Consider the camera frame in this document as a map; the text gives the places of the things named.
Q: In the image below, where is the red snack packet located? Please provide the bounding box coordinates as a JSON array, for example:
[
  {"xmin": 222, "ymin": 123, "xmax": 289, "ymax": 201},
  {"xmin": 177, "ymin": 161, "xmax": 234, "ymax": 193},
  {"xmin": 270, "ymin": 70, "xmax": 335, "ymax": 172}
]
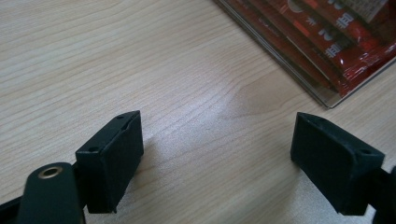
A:
[{"xmin": 236, "ymin": 0, "xmax": 396, "ymax": 98}]

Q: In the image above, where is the clear plastic tray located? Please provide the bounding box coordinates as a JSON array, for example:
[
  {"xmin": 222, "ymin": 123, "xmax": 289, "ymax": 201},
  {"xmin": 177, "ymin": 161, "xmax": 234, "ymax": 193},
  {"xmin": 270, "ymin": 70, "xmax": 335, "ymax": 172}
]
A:
[{"xmin": 213, "ymin": 0, "xmax": 396, "ymax": 109}]

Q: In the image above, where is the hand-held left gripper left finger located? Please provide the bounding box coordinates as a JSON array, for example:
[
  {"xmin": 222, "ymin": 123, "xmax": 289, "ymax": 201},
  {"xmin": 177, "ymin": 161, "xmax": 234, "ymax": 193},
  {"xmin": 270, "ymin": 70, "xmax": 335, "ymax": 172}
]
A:
[{"xmin": 75, "ymin": 110, "xmax": 145, "ymax": 215}]

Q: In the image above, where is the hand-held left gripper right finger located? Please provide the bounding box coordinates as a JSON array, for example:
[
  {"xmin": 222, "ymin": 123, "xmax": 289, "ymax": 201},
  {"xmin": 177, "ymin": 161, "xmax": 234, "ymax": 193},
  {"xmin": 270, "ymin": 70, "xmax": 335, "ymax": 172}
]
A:
[{"xmin": 290, "ymin": 112, "xmax": 386, "ymax": 217}]

